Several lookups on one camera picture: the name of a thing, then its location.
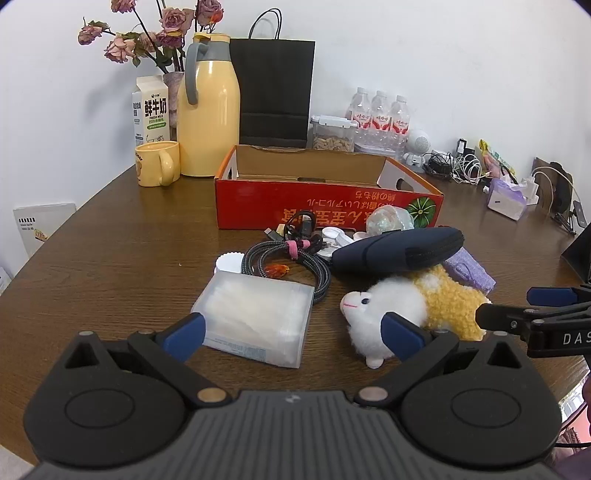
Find yellow mug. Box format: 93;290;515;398
134;141;181;188

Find small water bottle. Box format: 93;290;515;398
369;91;393;132
390;95;413;137
346;89;372;132

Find clear plastic box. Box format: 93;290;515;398
191;270;315;369

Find clear nut container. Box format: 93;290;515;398
309;115;356;153

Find black box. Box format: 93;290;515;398
560;235;591;283

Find brown wooden stand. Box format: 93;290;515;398
531;157;575;217

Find purple packet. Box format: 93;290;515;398
443;247;497;296

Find white round robot toy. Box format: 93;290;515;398
402;129;433;174

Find yellow thermos jug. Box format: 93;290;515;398
177;32;242;177

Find white and yellow plush sheep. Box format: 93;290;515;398
340;264;492;370

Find braided cable bundle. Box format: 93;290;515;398
241;226;333;304

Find black phone holder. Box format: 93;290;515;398
551;199;589;237

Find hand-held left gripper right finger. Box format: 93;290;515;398
355;311;522;409

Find navy zip pouch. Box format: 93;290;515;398
331;226;465;281

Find red cardboard box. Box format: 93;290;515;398
215;144;445;230

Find white milk carton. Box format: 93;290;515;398
131;75;171;147

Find white charging cable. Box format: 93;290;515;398
452;154;494;185

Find iridescent plastic bag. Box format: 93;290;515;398
365;206;415;236

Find black cable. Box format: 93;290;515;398
283;210;324;245

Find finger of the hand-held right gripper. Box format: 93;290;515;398
527;284;591;308
475;300;591;340

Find mottled flower vase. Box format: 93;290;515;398
163;71;185;141

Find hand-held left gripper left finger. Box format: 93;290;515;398
65;312;232;408

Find purple tissue pack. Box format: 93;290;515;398
487;176;540;220

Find dried pink rose bouquet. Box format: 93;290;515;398
78;0;225;75

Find large white bottle cap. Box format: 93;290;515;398
215;251;245;275

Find black paper bag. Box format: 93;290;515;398
229;8;317;149

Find green and yellow snack packet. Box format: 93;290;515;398
478;138;515;178

